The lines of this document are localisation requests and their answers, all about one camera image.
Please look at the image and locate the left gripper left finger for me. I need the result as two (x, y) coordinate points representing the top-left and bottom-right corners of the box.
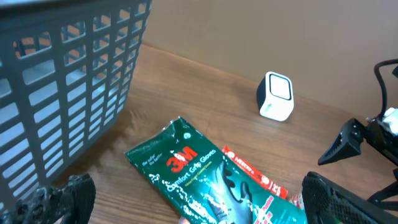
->
(1, 174), (96, 224)

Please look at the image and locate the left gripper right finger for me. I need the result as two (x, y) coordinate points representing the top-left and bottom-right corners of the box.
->
(302, 172), (397, 224)

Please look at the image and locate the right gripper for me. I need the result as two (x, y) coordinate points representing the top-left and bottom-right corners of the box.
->
(318, 118), (397, 166)

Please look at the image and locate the red Nescafe stick sachet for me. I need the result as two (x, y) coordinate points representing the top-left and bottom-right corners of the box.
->
(221, 146), (289, 199)

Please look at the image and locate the green gloves package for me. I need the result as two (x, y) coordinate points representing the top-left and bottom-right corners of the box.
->
(125, 117), (307, 224)

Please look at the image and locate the grey plastic mesh basket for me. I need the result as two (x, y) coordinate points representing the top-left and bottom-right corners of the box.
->
(1, 0), (152, 213)

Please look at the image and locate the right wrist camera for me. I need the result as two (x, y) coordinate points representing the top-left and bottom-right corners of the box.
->
(382, 108), (398, 136)

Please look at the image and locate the black right camera cable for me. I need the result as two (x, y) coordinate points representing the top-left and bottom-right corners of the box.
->
(374, 58), (398, 121)

